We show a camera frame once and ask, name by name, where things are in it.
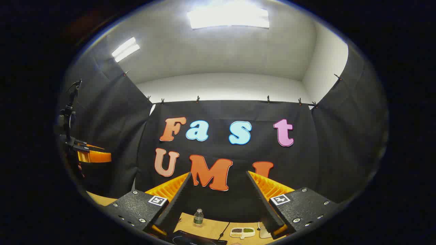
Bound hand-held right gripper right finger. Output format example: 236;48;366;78
246;170;341;239

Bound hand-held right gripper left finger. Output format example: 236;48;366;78
102;172;193;238

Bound black induction cooktop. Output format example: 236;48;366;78
165;230;228;245

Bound white toaster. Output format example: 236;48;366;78
258;222;273;239

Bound white divided bean dish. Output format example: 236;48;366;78
230;227;256;239

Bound black backdrop cloth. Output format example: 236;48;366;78
56;44;389;223

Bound small ceiling light panel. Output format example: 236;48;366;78
111;37;141;63

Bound row of backdrop clips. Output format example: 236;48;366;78
123;70;343;109

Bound large ceiling light panel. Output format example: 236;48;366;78
187;5;270;30

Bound black power cable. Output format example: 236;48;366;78
218;222;231;240

